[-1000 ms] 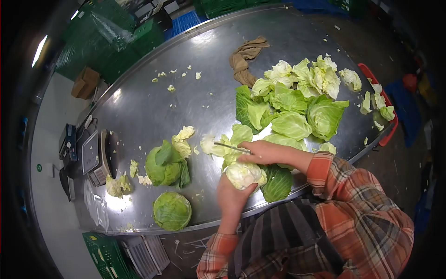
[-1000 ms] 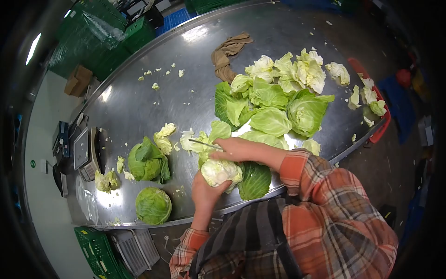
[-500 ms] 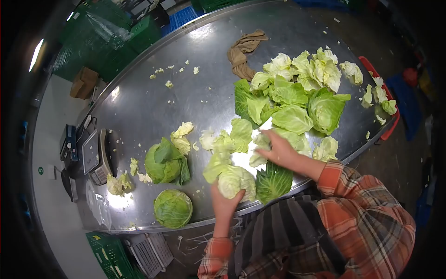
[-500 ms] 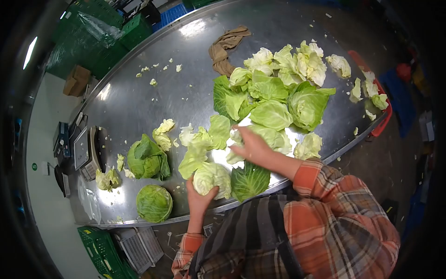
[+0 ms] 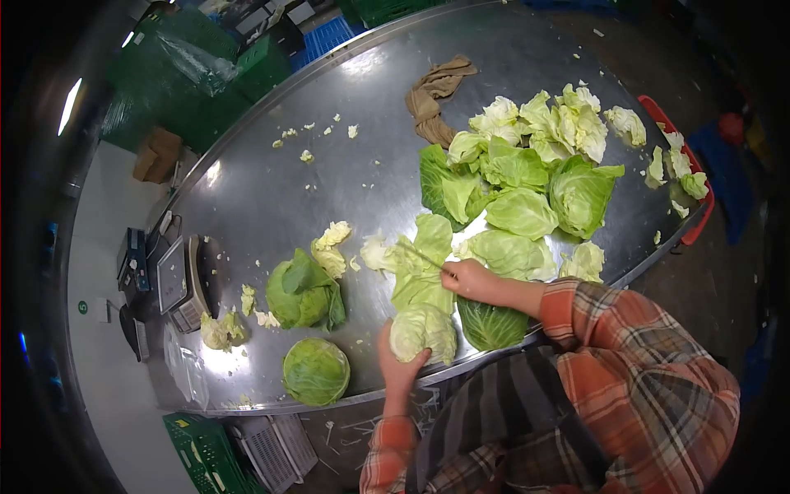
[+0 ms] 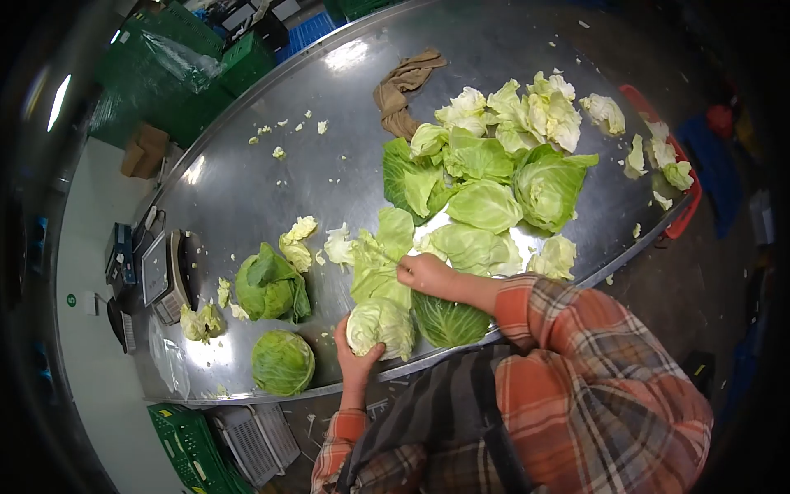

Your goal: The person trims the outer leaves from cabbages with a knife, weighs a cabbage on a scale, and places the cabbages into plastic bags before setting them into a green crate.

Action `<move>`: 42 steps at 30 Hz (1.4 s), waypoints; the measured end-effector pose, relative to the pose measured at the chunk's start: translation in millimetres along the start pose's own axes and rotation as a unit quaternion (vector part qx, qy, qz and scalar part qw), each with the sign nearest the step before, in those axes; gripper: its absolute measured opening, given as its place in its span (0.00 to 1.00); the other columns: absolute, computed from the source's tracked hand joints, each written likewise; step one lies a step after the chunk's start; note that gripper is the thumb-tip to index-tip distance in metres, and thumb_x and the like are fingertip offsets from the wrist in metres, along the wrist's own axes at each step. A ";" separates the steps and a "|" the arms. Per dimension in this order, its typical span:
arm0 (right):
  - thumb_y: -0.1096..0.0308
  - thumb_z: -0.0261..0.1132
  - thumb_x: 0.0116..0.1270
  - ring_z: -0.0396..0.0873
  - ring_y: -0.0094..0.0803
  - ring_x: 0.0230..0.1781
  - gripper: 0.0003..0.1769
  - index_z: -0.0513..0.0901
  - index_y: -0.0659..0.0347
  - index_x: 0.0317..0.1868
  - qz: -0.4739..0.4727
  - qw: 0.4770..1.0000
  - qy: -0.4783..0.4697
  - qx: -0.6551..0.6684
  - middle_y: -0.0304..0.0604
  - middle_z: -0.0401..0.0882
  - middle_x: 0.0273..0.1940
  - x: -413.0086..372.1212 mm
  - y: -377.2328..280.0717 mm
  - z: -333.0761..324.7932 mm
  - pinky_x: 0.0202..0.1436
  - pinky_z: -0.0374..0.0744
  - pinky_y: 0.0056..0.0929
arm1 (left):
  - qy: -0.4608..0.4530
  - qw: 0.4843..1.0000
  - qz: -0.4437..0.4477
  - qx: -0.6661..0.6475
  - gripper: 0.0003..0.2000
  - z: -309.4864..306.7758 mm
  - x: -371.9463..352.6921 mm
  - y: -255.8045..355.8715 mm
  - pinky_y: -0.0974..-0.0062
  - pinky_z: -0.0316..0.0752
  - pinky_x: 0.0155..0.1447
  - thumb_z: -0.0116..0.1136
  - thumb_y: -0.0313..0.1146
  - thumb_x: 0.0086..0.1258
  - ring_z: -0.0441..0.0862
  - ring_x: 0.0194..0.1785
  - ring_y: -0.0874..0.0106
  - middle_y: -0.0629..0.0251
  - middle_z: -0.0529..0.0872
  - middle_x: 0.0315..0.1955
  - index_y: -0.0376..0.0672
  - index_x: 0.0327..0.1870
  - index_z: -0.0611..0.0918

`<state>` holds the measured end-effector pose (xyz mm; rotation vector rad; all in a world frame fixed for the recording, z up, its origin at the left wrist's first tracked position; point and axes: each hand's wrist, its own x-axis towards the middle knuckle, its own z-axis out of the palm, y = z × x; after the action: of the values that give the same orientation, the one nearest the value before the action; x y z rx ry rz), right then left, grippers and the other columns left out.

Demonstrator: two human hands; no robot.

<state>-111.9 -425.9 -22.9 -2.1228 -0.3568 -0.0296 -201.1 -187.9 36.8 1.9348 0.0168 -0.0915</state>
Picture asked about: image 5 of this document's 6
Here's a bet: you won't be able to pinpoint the clear crumpled plastic bag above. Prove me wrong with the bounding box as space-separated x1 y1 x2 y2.
156 31 240 98

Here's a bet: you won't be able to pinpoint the brown cardboard box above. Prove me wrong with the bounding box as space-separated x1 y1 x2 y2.
132 126 184 185

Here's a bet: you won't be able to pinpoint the person's left thumb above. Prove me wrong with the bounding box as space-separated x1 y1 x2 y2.
404 348 433 377

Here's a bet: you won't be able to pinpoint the dark green cabbage half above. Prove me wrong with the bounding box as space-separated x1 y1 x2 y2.
456 296 531 352

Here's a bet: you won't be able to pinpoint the crumpled pale cabbage leaf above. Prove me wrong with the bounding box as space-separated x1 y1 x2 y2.
558 240 606 284

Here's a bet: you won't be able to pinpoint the curly white-green cabbage leaf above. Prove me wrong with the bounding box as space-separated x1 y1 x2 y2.
604 105 648 148

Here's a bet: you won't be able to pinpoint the green plastic crate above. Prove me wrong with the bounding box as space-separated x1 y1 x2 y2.
162 412 263 494

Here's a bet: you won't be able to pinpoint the person's body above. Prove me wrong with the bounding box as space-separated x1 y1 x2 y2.
404 309 741 494

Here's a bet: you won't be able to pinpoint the pale trimmed cabbage head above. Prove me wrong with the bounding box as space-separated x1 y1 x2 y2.
389 303 458 367

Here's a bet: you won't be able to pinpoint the grey plastic crate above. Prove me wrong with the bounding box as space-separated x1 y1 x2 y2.
227 413 319 494

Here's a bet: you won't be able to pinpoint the pale yellow cabbage chunk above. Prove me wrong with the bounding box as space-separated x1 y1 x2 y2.
310 220 353 280

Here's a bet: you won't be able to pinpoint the pale green cut cabbage leaves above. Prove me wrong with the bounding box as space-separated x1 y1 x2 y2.
360 213 459 315

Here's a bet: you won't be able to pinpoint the thin kitchen knife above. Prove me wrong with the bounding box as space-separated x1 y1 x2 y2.
398 240 456 276

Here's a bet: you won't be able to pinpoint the round whole green cabbage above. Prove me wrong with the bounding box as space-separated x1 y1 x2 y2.
282 337 351 408

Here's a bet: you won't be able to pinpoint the person's left hand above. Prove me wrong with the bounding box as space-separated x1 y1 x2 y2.
378 320 433 397

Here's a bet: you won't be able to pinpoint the scattered small cabbage bits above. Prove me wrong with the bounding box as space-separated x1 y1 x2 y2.
272 112 360 165

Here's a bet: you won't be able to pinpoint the stack of green crates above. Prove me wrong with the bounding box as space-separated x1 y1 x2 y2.
100 9 295 156

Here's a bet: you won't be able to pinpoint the clear plastic bags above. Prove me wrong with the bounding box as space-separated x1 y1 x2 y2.
163 324 211 412

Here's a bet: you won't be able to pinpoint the trimmed leaves heap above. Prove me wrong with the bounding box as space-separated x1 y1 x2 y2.
644 122 711 221

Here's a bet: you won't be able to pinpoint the pile of cabbage leaves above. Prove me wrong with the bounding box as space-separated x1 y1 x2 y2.
419 83 626 282

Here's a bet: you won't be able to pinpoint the person's right hand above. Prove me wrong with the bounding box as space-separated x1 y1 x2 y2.
441 259 502 305

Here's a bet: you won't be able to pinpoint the grey weighing scale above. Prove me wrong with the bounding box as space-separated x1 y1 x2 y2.
156 234 214 335

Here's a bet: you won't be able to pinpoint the red plastic crate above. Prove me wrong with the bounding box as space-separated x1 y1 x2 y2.
637 94 716 247

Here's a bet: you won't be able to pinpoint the blue plastic crate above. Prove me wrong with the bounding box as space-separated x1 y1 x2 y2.
289 15 366 73

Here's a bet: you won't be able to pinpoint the person's right fingers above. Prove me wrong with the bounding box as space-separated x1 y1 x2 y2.
441 262 471 294

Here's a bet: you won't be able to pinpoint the green cabbage with loose leaves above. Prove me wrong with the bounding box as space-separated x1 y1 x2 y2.
265 247 347 333

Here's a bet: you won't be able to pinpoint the brown cloth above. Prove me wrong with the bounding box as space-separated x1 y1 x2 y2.
405 54 480 149

